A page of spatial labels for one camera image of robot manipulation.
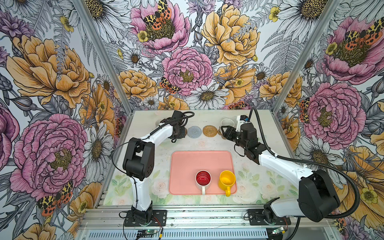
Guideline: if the pink silicone tray mat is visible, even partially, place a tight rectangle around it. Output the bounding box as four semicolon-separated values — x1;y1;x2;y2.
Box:
169;151;237;197

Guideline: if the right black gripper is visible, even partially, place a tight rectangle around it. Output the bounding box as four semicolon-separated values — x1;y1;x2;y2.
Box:
220;125;248;150

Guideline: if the grey woven round coaster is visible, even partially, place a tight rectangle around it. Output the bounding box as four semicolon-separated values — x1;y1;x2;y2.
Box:
187;126;202;139

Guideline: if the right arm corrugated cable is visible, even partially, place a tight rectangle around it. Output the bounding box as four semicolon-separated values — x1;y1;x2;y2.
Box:
248;107;360;240

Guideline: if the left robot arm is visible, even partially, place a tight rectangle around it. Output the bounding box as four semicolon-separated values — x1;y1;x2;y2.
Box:
123;111;195;225

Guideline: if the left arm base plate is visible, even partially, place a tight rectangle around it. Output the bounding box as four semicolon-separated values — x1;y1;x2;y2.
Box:
124;210;168;227

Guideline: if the green circuit board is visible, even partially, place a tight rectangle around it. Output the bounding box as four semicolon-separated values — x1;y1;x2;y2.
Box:
135;230;159;240

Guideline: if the aluminium front rail frame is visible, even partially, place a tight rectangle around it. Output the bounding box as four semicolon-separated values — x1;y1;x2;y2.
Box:
76;205;341;240

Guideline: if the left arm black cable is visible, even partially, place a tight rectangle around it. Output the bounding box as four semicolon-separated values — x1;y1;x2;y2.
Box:
111;111;195;211

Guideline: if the brown paw shaped coaster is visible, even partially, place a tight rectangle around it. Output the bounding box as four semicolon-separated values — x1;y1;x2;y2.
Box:
218;129;226;140

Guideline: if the tan rattan round coaster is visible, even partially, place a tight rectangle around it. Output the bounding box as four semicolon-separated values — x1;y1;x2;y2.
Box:
203;125;218;138

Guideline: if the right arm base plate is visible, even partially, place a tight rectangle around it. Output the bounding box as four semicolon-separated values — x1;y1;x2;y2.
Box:
243;209;291;226

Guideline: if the white speckled mug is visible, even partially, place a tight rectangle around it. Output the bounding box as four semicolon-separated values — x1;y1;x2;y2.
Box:
221;118;237;128

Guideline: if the red inside mug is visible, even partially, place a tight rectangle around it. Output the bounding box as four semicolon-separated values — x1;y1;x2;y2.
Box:
195;170;212;195

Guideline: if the yellow mug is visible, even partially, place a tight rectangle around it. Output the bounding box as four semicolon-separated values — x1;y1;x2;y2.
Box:
219;170;236;197

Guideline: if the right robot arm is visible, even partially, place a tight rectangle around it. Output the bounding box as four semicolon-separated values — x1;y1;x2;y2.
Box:
221;123;340;223

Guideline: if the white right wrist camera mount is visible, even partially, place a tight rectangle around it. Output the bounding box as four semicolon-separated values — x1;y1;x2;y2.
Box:
236;115;250;132

